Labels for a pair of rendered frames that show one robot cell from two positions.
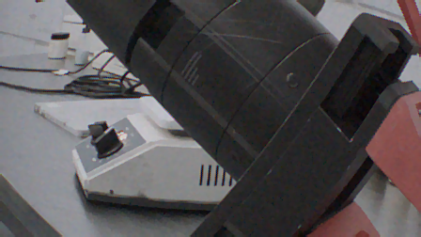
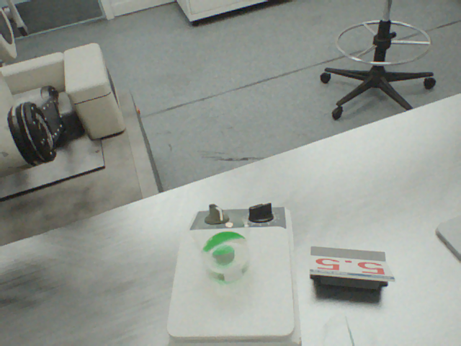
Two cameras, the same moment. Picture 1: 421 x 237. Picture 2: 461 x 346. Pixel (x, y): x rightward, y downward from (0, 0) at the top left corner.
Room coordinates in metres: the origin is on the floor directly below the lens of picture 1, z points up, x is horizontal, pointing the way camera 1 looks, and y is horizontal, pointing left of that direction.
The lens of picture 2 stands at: (0.97, -0.18, 1.19)
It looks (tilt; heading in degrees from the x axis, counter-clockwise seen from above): 45 degrees down; 115
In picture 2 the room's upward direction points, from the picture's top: 10 degrees counter-clockwise
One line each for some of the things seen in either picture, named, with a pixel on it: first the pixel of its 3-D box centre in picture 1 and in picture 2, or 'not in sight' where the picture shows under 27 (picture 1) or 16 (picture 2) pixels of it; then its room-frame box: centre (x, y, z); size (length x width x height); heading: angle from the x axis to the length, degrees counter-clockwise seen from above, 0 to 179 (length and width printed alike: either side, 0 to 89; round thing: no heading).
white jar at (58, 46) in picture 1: (58, 45); not in sight; (1.95, 0.40, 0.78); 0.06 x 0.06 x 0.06
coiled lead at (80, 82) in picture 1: (66, 72); not in sight; (1.48, 0.28, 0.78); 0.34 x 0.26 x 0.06; 127
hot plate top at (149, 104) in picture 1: (209, 114); (232, 278); (0.87, 0.00, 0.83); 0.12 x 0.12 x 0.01; 16
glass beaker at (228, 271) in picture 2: not in sight; (223, 249); (0.86, 0.01, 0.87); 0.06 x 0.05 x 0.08; 153
